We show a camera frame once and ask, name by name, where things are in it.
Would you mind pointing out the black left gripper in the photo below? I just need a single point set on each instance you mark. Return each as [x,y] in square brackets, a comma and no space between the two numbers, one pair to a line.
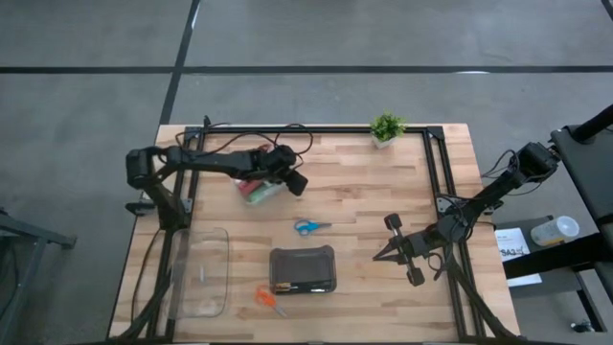
[282,163]

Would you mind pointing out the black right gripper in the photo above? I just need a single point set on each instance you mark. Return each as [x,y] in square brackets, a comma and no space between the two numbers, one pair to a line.
[421,242]

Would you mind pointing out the black and red scissors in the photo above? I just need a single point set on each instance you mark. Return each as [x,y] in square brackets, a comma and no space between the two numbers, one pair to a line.
[263,146]

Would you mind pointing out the small clear plastic bin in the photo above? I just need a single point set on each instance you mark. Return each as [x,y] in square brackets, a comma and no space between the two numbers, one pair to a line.
[277,192]

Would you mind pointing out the green paint bottle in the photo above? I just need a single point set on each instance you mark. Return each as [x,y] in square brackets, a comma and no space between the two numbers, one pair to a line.
[262,194]

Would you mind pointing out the red paint bottle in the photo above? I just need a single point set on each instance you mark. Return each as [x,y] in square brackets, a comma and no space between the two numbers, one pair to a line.
[249,187]

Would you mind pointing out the smoke grey plastic bin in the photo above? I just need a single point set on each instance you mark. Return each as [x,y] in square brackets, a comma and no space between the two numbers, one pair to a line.
[301,263]

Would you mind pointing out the large clear plastic bin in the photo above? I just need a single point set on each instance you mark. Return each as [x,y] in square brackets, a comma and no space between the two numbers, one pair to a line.
[211,249]

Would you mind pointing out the paintbrush with copper ferrule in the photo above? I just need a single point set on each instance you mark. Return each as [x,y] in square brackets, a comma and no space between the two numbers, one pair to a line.
[281,288]

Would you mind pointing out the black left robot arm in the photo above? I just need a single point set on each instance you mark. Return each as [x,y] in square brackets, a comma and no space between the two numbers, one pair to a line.
[211,160]

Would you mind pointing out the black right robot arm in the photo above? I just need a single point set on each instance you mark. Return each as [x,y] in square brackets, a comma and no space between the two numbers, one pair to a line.
[498,184]

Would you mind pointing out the green plant in white pot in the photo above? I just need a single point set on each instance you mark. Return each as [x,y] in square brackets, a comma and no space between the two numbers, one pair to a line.
[387,127]

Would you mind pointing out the white paper sheet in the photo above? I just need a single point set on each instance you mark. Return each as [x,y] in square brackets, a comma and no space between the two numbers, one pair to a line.
[510,239]

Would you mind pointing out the black side table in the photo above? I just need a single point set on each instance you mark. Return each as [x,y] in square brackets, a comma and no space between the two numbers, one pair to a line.
[589,163]

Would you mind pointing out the grey metal stand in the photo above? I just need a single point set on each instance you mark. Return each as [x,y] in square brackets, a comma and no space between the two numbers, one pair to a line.
[38,232]

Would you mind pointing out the black table frame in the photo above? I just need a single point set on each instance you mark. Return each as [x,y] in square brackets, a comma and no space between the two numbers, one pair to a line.
[316,129]

